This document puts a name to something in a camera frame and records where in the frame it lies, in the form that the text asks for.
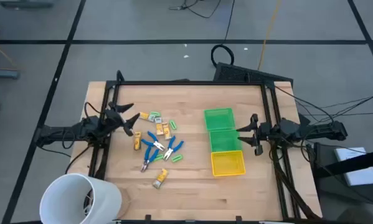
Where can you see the white lamp shade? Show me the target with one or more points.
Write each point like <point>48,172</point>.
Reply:
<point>64,199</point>

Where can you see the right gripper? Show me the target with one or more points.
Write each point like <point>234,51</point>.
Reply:
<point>265,131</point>

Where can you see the grey desk foot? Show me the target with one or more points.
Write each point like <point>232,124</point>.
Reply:
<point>25,3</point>
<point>2,73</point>

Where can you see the yellow plastic basket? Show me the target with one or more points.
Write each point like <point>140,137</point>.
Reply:
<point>228,163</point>

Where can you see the wooden lamp base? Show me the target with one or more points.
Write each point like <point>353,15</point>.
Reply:
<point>124,202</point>

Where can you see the black perforated metal case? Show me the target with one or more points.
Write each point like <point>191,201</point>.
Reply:
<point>236,73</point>

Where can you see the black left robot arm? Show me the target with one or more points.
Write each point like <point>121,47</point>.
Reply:
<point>64,132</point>

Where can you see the black table frame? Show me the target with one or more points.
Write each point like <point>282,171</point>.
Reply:
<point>189,83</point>

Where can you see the black diagonal strut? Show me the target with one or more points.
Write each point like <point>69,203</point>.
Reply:
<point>345,164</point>

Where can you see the green plastic basket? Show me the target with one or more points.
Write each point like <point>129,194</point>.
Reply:
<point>219,119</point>
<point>225,140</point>

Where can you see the white box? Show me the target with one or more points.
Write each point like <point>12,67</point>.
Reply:
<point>356,166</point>

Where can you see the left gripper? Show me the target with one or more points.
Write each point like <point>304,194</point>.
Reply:
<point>111,120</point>

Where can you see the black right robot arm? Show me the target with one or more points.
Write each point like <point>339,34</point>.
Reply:
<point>314,129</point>

